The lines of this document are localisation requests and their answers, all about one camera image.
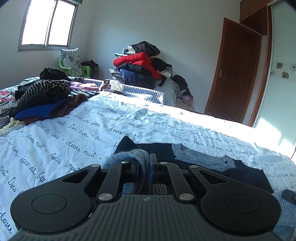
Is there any black white striped garment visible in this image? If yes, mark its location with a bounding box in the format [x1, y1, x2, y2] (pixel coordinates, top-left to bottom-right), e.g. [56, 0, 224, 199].
[14, 79, 72, 108]

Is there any red puffer jacket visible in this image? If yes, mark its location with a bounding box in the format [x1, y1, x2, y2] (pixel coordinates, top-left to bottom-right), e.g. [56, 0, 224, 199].
[113, 52, 161, 80]

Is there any black bag on pile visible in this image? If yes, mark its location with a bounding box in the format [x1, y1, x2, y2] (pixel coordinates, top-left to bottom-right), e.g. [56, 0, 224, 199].
[131, 41, 160, 57]

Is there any sliding window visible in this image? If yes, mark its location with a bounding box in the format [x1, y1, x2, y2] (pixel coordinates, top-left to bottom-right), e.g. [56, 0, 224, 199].
[18, 0, 82, 52]

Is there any navy puffer jacket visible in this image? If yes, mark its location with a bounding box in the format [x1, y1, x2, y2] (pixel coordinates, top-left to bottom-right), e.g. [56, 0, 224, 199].
[116, 63, 154, 89]

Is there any white wardrobe sliding door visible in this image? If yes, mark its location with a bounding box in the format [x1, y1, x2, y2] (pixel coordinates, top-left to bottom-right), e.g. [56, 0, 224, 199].
[254, 1, 295, 160]

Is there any grey navy knit sweater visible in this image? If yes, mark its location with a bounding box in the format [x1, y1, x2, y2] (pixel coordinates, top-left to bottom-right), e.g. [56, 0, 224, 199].
[103, 137, 295, 240]

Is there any green plastic chair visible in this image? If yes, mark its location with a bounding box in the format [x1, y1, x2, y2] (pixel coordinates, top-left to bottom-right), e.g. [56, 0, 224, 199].
[59, 59, 91, 77]

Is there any brown wooden door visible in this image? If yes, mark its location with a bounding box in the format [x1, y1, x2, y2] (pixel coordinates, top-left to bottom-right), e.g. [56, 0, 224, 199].
[204, 18, 262, 123]

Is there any floral pillow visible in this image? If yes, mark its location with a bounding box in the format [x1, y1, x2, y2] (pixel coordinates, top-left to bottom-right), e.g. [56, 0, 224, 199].
[60, 48, 81, 69]

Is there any blue garment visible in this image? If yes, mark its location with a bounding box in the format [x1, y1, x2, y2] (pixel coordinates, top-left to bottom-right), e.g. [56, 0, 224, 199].
[14, 97, 70, 121]

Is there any white script-print bed cover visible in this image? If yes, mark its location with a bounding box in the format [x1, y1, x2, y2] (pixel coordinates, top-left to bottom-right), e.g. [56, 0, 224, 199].
[1, 92, 295, 240]

